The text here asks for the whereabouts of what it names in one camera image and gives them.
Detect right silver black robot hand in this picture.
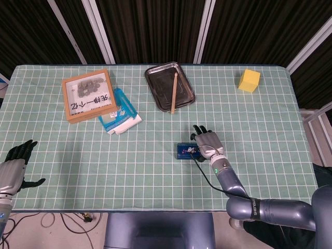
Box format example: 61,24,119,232
190,124,225,163

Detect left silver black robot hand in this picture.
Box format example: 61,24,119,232
0,140,46,195

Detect blue tray with pink liner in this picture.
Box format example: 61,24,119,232
174,142,204,159

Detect wooden stick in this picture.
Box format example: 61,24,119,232
170,73,178,114

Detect yellow foam cube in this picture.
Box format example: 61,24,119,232
238,68,261,93

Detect steel rectangular tray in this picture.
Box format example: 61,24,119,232
144,61,197,113

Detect green checked tablecloth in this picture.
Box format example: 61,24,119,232
0,64,325,211

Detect flattened blue white carton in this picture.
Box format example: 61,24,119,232
98,87,143,135

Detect wooden glass-lid box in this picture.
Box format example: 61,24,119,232
61,69,117,125

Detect grey-blue robot torso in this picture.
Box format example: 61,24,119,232
103,212,216,249

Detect dark pleated curtain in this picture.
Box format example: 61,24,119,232
0,0,332,109

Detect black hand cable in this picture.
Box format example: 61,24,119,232
189,151,252,200

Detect black floor cables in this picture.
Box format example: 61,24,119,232
0,211,104,249

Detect white metal frame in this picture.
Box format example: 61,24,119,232
299,103,332,167

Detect slim white partition post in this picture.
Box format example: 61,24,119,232
48,0,88,64

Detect double white partition post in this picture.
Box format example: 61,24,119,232
81,0,116,64

